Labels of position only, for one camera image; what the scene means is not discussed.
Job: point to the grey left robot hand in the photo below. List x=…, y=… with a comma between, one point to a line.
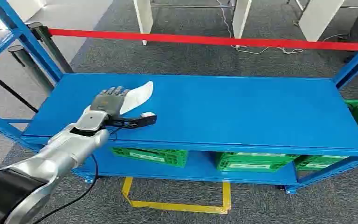
x=109, y=100

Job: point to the white curved plastic part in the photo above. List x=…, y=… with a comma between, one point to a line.
x=139, y=94

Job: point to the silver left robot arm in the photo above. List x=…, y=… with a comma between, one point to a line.
x=64, y=148

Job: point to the white table leg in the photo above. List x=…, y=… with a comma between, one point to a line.
x=144, y=18
x=240, y=18

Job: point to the black barrier belt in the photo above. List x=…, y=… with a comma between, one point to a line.
x=9, y=89

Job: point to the red barrier belt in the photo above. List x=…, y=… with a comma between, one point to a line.
x=197, y=39

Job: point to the blue metal shelf rack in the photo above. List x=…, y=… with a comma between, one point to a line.
x=228, y=108

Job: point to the white table panel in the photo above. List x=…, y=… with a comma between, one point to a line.
x=319, y=18

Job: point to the left wrist camera on black bracket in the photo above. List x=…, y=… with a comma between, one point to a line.
x=142, y=120

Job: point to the dark stanchion post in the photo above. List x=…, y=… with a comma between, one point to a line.
x=32, y=68
x=54, y=49

